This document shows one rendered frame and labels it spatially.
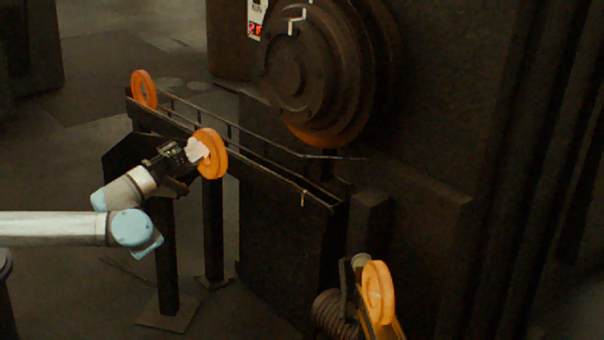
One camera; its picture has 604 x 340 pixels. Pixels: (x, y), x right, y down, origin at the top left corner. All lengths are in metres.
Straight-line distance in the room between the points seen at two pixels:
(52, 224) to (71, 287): 1.15
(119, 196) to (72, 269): 1.15
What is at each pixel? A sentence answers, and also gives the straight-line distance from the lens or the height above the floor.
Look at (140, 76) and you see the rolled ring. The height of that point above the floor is 0.75.
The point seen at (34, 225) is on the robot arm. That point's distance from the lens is 1.57.
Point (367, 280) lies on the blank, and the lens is 1.53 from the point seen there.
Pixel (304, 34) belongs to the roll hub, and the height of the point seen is 1.23.
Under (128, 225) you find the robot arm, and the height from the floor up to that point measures 0.83.
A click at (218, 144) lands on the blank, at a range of 1.76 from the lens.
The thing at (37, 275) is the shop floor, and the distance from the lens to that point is 2.81.
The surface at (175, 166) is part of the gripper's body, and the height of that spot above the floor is 0.84.
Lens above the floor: 1.67
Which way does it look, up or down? 29 degrees down
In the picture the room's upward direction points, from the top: 3 degrees clockwise
